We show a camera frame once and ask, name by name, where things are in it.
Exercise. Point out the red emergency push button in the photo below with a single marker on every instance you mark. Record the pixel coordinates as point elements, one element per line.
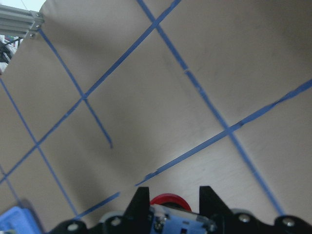
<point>171,214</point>

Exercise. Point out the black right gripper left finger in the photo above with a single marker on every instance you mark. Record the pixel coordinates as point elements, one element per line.
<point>139,206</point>

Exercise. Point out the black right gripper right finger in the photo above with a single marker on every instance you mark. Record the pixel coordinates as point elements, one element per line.
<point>211,205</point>

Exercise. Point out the blue plastic tray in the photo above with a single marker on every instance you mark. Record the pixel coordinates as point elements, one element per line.
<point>18,221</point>

